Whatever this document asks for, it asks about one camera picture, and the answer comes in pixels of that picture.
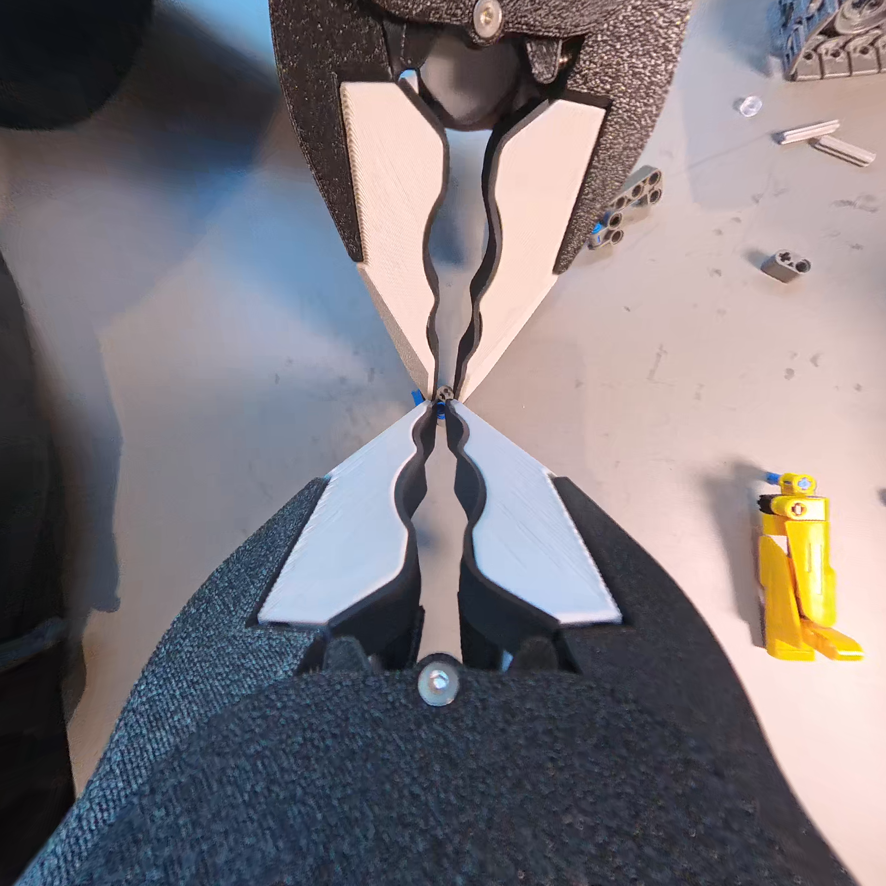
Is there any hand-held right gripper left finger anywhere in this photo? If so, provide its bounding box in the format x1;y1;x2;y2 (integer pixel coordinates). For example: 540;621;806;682
256;403;436;671

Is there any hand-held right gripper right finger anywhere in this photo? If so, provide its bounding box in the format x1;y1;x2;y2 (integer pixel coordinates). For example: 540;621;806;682
446;401;623;671

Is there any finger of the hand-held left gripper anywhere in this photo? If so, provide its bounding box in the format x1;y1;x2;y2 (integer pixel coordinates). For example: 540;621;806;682
455;97;611;404
341;79;452;401

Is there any grey desk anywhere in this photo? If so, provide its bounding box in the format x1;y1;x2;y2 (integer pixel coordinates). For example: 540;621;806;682
0;0;886;880

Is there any grey bent beam assembly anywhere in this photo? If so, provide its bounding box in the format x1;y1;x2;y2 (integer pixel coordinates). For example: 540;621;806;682
588;165;664;251

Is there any yellow tracked brick bulldozer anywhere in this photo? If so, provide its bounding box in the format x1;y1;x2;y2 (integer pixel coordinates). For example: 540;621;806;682
775;0;886;83

